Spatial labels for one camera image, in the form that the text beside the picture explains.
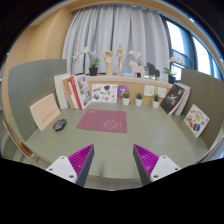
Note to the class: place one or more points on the wooden mannequin figure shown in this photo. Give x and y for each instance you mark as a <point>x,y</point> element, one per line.
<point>120,53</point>

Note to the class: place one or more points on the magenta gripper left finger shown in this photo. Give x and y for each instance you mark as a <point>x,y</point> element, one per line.
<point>74,168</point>

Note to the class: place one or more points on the pink wooden horse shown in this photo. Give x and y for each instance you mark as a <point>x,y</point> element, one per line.
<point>136,69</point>

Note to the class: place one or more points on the white orchid black pot right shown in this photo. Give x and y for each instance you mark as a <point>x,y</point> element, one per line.
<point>170,72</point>

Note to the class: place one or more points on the red white magazine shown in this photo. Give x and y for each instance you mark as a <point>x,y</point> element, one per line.
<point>77,91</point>

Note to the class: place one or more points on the wooden hand model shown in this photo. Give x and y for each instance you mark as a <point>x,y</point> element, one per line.
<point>108,56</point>

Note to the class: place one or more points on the black cover book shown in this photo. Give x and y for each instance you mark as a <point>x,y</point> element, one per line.
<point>172,99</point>

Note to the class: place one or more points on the small potted plant middle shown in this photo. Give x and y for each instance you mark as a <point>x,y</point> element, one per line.
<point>139,99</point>

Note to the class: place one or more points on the pink mouse pad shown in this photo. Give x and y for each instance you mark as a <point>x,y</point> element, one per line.
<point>104,120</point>

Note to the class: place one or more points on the white grey curtain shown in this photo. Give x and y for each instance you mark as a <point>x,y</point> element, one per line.
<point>108,26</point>

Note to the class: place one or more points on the white orchid behind horse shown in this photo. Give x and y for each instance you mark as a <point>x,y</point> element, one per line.
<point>136,55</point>

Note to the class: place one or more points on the purple round number sign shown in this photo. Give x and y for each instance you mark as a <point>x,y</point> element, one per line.
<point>121,90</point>

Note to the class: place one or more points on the black computer mouse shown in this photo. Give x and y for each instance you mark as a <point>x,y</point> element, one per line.
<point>59,125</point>

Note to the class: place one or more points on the colourful sticker card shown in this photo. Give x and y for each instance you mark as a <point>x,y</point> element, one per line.
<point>196,120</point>

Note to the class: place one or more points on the white orchid black pot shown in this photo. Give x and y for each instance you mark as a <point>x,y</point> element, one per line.
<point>170,72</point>
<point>93,67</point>

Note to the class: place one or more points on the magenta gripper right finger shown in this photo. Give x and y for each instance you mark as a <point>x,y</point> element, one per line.
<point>152,167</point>

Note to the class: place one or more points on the small potted plant left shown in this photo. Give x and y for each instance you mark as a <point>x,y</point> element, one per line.
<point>126,98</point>

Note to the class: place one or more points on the black wooden horse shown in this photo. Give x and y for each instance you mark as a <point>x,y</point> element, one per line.
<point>152,70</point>

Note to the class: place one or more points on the white book behind black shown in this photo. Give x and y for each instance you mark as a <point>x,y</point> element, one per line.
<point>177,110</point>

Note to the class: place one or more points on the white orchid black pot left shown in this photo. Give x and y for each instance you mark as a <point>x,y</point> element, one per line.
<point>93,67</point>

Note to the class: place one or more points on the small potted plant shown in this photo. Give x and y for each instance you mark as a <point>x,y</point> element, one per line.
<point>126,98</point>
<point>156,101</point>
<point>139,99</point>

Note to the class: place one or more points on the illustrated white card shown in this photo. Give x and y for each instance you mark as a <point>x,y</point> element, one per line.
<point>106,93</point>

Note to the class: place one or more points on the beige wooden board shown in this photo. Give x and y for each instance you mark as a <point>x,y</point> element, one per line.
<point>44,111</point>

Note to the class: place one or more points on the small potted plant right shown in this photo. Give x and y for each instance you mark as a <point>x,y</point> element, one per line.
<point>156,101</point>

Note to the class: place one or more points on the white wall socket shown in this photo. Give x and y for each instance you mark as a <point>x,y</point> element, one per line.
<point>149,90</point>

